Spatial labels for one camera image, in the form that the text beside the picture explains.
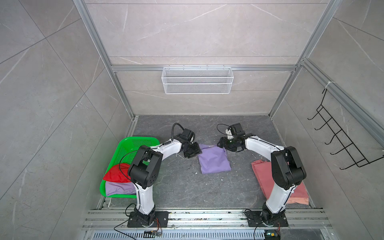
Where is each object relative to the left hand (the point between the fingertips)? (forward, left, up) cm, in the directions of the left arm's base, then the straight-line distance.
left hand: (200, 150), depth 94 cm
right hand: (+4, -13, 0) cm, 14 cm away
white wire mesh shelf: (+41, +1, +24) cm, 47 cm away
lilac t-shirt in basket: (-24, +46, +5) cm, 52 cm away
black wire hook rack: (-24, -61, +29) cm, 72 cm away
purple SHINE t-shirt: (-5, -8, -3) cm, 10 cm away
